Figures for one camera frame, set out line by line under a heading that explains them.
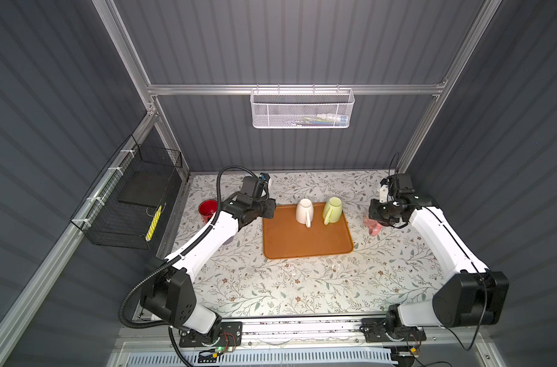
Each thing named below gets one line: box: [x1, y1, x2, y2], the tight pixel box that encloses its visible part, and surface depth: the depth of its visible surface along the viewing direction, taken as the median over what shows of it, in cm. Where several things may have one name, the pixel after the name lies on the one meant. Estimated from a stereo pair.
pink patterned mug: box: [363, 216, 383, 237], surface depth 82 cm
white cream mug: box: [296, 198, 314, 229], surface depth 98 cm
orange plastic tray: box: [262, 203, 354, 260], surface depth 99 cm
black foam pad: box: [117, 170, 174, 207], surface depth 78 cm
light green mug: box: [322, 196, 343, 226], surface depth 98 cm
